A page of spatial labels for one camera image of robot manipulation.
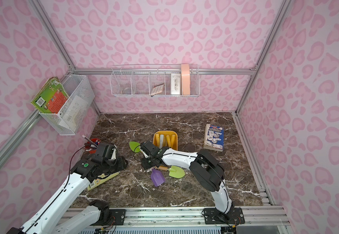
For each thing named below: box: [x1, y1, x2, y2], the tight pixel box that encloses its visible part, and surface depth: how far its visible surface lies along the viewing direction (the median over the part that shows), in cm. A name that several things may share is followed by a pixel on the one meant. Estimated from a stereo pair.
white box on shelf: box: [170, 73, 182, 96], surface depth 95 cm
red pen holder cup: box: [84, 137, 101, 155], surface depth 93 cm
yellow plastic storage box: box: [152, 130, 179, 151], surface depth 100 cm
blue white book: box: [203, 123, 225, 152], surface depth 103 cm
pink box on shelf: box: [181, 63, 191, 96], surface depth 86 cm
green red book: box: [30, 77, 70, 114], surface depth 73 cm
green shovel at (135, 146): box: [129, 141, 141, 154], surface depth 100 cm
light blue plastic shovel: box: [159, 134, 165, 150], surface depth 98 cm
